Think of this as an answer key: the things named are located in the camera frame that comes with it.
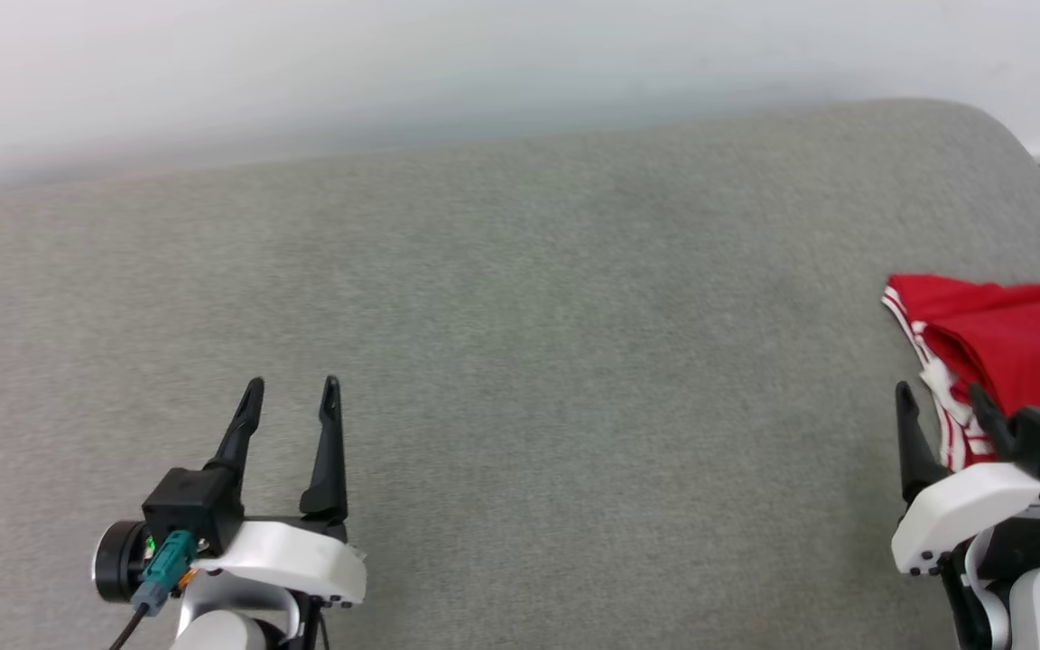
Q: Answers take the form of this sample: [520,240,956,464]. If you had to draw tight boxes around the red and white basketball jersey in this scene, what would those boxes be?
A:
[881,274,1040,472]

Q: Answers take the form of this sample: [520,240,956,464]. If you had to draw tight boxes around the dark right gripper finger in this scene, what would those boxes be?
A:
[968,384,1018,455]
[895,381,951,503]

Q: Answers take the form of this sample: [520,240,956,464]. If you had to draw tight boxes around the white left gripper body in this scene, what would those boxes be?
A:
[93,516,368,606]

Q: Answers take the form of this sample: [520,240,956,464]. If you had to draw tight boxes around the grey fabric sofa cushion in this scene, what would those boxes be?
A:
[0,97,1040,650]

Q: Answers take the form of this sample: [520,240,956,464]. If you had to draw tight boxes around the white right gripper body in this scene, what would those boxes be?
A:
[891,461,1040,576]

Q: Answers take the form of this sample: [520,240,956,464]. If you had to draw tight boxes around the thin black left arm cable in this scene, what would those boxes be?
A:
[108,604,153,650]

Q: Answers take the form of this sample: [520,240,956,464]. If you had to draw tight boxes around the teal left camera cable plug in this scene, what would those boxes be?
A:
[131,530,197,617]

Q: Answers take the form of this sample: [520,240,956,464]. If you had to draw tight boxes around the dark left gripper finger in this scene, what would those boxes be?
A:
[203,376,266,494]
[300,376,350,525]

